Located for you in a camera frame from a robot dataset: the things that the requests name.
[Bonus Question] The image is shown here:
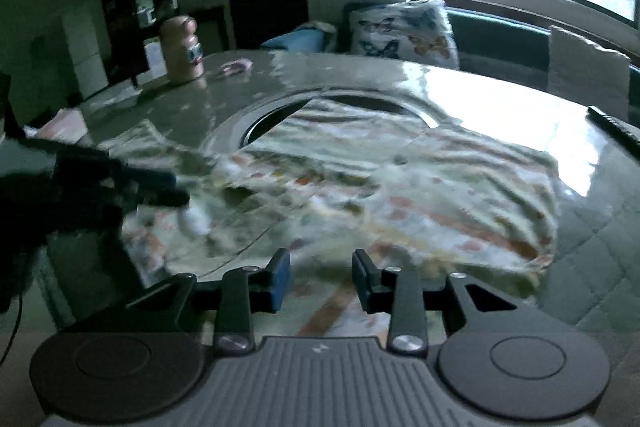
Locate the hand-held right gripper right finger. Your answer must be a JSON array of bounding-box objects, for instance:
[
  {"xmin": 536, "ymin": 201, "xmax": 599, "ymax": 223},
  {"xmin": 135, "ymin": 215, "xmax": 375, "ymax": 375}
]
[{"xmin": 351, "ymin": 249, "xmax": 518, "ymax": 353}]

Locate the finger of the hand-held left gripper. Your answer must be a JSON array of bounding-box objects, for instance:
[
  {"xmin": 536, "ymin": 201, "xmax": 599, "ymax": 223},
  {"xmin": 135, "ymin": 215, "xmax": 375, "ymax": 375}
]
[
  {"xmin": 102, "ymin": 159, "xmax": 179, "ymax": 191},
  {"xmin": 117, "ymin": 187, "xmax": 191, "ymax": 208}
]

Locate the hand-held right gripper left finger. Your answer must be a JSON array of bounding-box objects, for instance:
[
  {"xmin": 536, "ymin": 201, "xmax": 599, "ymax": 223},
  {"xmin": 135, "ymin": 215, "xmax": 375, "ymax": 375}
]
[{"xmin": 126, "ymin": 248, "xmax": 291, "ymax": 353}]

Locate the floral patterned shirt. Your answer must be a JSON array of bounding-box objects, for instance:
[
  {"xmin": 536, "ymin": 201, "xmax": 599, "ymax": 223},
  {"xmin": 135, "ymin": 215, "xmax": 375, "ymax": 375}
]
[{"xmin": 102, "ymin": 98, "xmax": 560, "ymax": 338}]

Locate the pink plastic jar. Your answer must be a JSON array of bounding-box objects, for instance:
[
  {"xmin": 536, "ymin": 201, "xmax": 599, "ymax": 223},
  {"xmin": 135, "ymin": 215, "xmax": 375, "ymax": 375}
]
[{"xmin": 159, "ymin": 15, "xmax": 206, "ymax": 84}]

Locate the white refrigerator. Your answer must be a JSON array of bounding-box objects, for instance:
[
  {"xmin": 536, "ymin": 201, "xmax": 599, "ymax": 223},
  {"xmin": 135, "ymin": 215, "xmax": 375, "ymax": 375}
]
[{"xmin": 61, "ymin": 2, "xmax": 111, "ymax": 100}]

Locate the round table turntable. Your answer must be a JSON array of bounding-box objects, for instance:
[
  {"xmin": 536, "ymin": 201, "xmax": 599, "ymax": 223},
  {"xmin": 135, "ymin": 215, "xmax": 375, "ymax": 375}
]
[{"xmin": 204, "ymin": 84, "xmax": 463, "ymax": 158}]

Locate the blue cushion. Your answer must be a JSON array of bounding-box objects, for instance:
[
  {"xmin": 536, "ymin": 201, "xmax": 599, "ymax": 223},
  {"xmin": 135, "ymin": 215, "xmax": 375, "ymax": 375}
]
[{"xmin": 260, "ymin": 21, "xmax": 337, "ymax": 54}]

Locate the butterfly print pillow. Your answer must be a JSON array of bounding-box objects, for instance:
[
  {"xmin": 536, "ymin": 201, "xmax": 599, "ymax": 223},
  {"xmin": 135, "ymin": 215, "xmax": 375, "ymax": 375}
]
[{"xmin": 348, "ymin": 0, "xmax": 460, "ymax": 70}]

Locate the dark green sofa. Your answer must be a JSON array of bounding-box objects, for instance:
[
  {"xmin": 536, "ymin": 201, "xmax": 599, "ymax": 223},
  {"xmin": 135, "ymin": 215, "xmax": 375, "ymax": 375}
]
[{"xmin": 342, "ymin": 2, "xmax": 640, "ymax": 78}]

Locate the black remote control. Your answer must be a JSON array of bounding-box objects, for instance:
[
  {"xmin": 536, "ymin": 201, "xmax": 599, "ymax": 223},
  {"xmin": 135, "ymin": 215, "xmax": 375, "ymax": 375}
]
[{"xmin": 587, "ymin": 105, "xmax": 640, "ymax": 145}]

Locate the black cable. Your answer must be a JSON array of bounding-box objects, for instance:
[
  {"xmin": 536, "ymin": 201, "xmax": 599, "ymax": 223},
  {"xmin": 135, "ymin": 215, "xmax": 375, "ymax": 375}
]
[{"xmin": 0, "ymin": 294, "xmax": 25, "ymax": 365}]

